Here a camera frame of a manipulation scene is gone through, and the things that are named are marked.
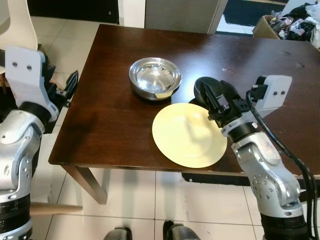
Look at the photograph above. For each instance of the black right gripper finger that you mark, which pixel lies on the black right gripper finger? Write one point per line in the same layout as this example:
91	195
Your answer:
223	96
212	102

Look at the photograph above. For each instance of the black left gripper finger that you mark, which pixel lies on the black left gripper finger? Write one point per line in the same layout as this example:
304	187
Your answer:
71	85
51	72

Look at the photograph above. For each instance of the black ceramic cup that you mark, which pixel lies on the black ceramic cup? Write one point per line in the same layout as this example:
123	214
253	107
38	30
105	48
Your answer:
202	92

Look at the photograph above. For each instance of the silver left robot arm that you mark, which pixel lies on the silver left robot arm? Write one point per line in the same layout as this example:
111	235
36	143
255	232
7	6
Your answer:
15	145

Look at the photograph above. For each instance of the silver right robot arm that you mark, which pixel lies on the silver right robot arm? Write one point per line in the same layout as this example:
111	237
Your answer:
265	170

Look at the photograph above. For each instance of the pale yellow plate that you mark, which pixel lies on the pale yellow plate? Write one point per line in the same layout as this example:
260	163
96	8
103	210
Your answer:
187	137

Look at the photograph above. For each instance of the white plastic chair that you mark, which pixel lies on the white plastic chair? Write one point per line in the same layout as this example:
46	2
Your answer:
15	22

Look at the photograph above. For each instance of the stainless steel bowl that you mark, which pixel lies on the stainless steel bowl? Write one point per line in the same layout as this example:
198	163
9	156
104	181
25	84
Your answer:
155	75

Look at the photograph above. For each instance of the white plastic bag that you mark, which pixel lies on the white plastic bag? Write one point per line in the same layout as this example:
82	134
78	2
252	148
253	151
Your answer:
313	11

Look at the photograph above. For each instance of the brown cardboard box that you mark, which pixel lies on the brown cardboard box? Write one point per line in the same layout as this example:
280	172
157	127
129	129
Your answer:
262	27

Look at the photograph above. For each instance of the grey door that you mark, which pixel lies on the grey door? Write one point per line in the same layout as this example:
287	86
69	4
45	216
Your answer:
182	15

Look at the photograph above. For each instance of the dark wooden table leg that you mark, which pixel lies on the dark wooden table leg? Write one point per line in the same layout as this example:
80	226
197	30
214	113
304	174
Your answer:
90	184

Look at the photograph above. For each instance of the light wooden chair leg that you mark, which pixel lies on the light wooden chair leg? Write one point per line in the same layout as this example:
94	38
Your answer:
55	209

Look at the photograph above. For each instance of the grey right robot foot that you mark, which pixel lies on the grey right robot foot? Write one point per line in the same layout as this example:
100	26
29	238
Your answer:
179	231

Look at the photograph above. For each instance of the grey robot foot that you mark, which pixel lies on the grey robot foot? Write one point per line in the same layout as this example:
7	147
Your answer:
117	234
179	231

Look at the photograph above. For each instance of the grey left robot foot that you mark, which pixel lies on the grey left robot foot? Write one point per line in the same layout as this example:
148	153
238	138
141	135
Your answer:
117	234

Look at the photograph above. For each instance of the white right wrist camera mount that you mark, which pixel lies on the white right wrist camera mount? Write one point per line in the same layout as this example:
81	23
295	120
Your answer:
274	92

